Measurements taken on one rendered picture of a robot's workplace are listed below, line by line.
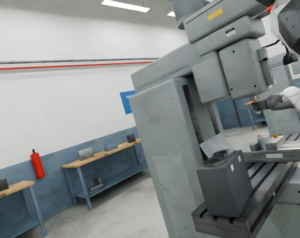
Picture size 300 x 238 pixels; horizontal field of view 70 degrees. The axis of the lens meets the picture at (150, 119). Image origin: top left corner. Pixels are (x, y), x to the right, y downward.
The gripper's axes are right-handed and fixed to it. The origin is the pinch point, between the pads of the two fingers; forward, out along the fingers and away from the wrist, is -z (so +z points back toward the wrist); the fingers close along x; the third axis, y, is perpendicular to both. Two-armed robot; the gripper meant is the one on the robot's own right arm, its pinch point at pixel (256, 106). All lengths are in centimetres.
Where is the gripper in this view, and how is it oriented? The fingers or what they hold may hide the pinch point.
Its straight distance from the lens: 142.7
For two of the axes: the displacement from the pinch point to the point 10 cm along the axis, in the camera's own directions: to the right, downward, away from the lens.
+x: -8.9, 2.6, -3.7
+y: 2.8, 9.6, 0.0
